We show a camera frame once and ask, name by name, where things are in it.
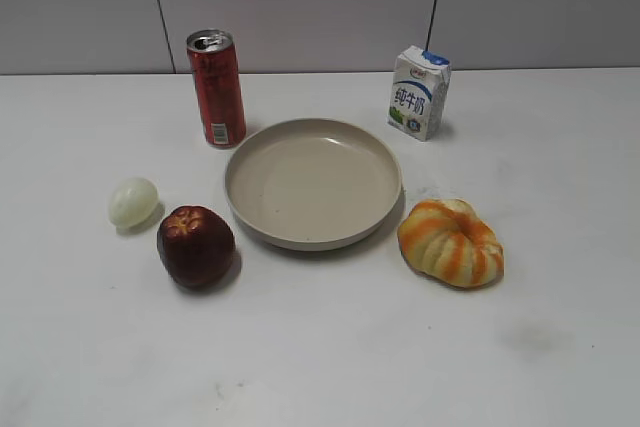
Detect red soda can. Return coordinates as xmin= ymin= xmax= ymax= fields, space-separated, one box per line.
xmin=186 ymin=29 xmax=246 ymax=148

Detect orange striped pumpkin bread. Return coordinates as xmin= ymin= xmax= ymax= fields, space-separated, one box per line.
xmin=397 ymin=199 xmax=504 ymax=289

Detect dark red apple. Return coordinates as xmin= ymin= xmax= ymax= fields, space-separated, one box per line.
xmin=157 ymin=205 xmax=236 ymax=290

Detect white egg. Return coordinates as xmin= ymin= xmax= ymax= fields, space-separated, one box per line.
xmin=107 ymin=177 xmax=159 ymax=229

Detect beige round plate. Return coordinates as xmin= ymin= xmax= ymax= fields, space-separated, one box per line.
xmin=224 ymin=118 xmax=403 ymax=252

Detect white milk carton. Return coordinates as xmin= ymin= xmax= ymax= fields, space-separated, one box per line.
xmin=387 ymin=46 xmax=451 ymax=141

